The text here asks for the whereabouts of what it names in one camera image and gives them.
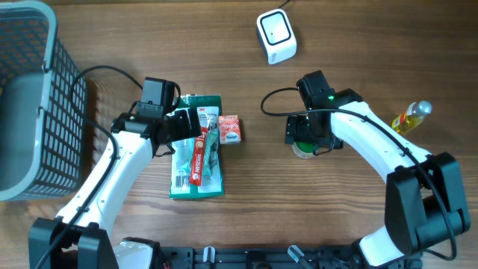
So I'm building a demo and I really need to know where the green lid seasoning jar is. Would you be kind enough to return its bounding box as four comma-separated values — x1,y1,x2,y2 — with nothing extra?
292,142,314,159

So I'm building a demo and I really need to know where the mint green wipes sachet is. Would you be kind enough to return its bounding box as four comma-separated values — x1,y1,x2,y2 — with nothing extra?
173,127,218,185

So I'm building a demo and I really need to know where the pink Kleenex tissue pack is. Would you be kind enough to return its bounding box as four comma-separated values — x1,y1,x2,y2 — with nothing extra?
219,115,241,144

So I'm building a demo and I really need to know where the yellow oil bottle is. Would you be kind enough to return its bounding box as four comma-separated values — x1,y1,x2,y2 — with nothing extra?
391,100,432,135

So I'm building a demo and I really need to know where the red Nescafe coffee stick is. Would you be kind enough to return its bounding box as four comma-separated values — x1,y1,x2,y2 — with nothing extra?
190,127,208,186

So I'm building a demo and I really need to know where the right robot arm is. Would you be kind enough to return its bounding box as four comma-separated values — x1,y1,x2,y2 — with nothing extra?
285,71,471,268

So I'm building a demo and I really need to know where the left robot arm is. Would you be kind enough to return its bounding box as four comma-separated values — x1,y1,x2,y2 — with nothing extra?
28,78,200,268

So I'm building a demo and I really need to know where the white barcode scanner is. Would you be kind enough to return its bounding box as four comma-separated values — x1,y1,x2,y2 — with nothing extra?
256,8,297,65

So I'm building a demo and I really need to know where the grey plastic mesh basket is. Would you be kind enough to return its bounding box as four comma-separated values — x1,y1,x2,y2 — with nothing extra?
1,1,87,201

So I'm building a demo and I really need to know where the left camera black cable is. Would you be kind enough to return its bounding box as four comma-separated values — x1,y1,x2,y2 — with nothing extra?
33,66,145,269

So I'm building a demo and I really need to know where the camera black cable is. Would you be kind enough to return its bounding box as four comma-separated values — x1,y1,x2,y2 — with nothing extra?
260,87,459,262
33,66,145,269

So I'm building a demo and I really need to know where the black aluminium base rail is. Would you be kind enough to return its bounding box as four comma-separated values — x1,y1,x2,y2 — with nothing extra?
161,245,370,269

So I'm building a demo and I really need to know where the right camera black cable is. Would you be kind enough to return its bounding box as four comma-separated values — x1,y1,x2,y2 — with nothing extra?
260,87,459,262

